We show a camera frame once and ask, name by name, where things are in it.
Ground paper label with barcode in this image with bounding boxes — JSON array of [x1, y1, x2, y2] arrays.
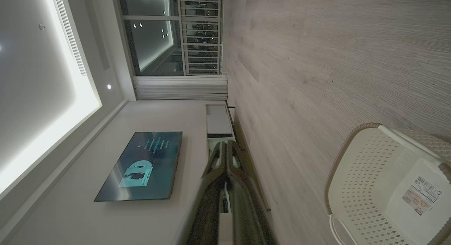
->
[[402, 175, 443, 216]]

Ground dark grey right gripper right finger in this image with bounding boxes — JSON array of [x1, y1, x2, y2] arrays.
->
[[227, 140, 277, 245]]

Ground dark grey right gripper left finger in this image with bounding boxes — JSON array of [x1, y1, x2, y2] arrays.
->
[[178, 141, 228, 245]]

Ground white balcony railing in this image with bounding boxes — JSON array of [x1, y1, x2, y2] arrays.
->
[[178, 0, 223, 76]]

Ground wall mounted flat television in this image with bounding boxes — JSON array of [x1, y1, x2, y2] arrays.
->
[[94, 131, 183, 202]]

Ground grey curtain beside cabinet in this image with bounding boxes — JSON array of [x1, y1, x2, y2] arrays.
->
[[133, 75, 228, 101]]

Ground white perforated laundry basket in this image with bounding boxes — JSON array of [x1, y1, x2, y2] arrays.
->
[[324, 123, 451, 245]]

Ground white and mint TV cabinet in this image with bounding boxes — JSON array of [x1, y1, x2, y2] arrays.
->
[[205, 103, 272, 212]]

